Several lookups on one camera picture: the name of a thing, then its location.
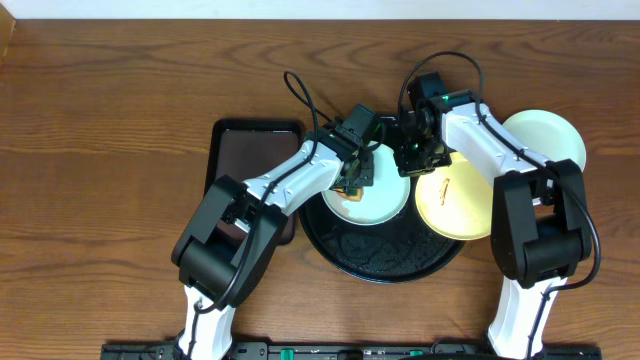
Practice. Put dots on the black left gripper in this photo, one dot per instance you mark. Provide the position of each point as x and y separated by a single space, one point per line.
357 179

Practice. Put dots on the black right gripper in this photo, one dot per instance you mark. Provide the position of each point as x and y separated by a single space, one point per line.
407 166

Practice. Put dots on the yellow green sponge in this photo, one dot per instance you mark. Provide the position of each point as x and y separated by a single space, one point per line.
350 193

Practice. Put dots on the mint green plate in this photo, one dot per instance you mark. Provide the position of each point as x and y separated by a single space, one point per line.
375 204
548 134

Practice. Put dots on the yellow plate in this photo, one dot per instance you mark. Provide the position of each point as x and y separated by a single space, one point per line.
455 201

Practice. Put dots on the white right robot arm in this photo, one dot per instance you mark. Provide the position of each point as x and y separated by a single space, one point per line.
540 227

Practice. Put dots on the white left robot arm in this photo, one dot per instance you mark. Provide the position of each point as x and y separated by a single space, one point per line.
229 241

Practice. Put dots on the rectangular black water tray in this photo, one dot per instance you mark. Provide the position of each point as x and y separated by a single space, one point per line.
246 148

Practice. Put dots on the round black tray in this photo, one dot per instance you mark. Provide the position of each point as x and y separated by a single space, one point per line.
401 249

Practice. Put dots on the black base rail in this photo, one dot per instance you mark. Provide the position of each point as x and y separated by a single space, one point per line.
263 351

